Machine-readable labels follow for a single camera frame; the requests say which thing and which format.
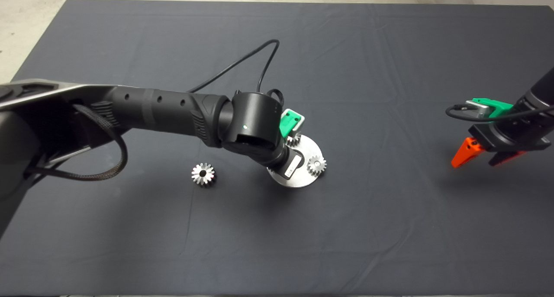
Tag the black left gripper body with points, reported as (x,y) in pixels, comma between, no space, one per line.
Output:
(279,163)

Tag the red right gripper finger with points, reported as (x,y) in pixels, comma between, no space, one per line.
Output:
(504,157)
(465,153)

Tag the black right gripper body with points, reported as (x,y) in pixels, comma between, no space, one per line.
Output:
(510,134)

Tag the large steel gear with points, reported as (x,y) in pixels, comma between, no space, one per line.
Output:
(210,176)

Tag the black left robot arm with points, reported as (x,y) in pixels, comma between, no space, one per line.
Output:
(151,111)

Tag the small steel gear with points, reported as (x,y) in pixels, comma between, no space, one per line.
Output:
(295,141)
(317,167)

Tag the round metal plate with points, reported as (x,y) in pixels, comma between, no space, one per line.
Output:
(303,181)

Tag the dark grey table cloth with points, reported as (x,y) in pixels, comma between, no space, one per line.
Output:
(389,223)

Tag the green right camera mount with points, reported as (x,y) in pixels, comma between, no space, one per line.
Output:
(497,106)

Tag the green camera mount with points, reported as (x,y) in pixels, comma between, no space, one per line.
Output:
(497,106)
(286,124)

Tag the silver right camera box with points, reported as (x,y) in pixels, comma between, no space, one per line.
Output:
(482,111)

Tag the green left camera mount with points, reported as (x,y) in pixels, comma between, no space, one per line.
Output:
(286,124)

